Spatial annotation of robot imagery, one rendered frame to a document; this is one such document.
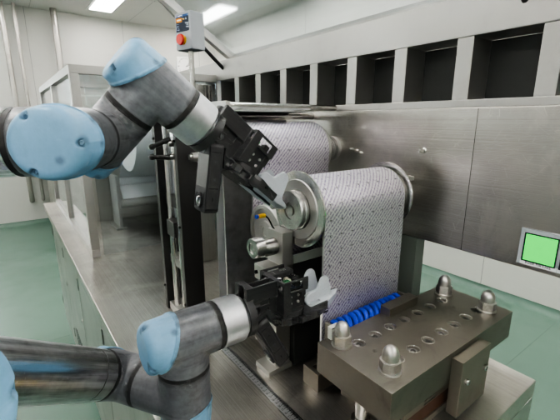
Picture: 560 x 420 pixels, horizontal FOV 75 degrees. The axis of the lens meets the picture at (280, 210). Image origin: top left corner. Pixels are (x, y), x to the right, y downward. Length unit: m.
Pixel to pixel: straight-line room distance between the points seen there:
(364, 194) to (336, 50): 0.50
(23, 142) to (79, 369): 0.30
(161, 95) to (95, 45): 5.70
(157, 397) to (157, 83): 0.44
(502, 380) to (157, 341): 0.69
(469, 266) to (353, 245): 2.92
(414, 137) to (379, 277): 0.33
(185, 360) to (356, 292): 0.38
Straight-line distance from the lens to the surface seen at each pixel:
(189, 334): 0.55
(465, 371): 0.75
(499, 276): 3.53
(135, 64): 0.54
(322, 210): 0.65
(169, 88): 0.54
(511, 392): 0.92
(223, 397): 0.80
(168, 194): 0.97
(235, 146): 0.61
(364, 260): 0.78
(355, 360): 0.67
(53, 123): 0.42
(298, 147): 0.91
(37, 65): 6.09
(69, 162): 0.42
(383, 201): 0.78
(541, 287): 3.44
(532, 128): 0.81
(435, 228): 0.91
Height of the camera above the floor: 1.42
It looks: 14 degrees down
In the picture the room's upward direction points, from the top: straight up
